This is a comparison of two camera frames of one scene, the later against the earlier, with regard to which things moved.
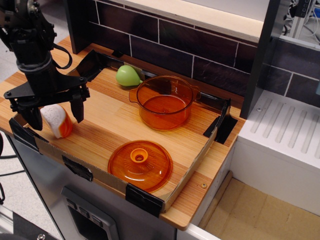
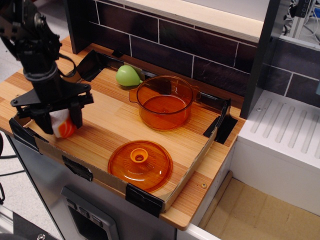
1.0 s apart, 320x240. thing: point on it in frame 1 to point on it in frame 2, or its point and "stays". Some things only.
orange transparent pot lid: x=143 y=164 stays
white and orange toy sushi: x=58 y=120 stays
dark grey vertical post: x=254 y=83 stays
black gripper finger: x=33 y=117 to x=45 y=123
